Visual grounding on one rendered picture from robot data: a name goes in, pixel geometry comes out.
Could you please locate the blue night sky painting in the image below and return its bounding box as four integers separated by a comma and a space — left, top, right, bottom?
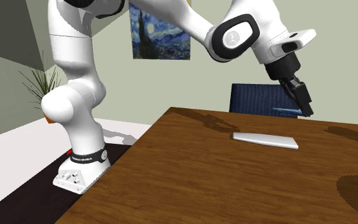
128, 2, 192, 60

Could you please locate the black robot stand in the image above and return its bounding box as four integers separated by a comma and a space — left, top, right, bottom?
0, 143, 134, 224

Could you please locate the white flat tablet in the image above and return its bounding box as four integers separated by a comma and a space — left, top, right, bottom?
231, 132, 299, 150

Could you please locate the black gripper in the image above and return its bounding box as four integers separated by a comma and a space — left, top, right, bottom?
264, 52, 315, 118

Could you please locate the green plant in orange pot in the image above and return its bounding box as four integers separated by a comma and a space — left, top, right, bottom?
18, 51, 62, 125

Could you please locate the brown wooden table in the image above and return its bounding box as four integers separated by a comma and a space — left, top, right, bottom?
54, 106, 358, 224

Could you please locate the dark blue chair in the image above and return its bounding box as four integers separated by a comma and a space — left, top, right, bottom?
228, 83, 300, 119

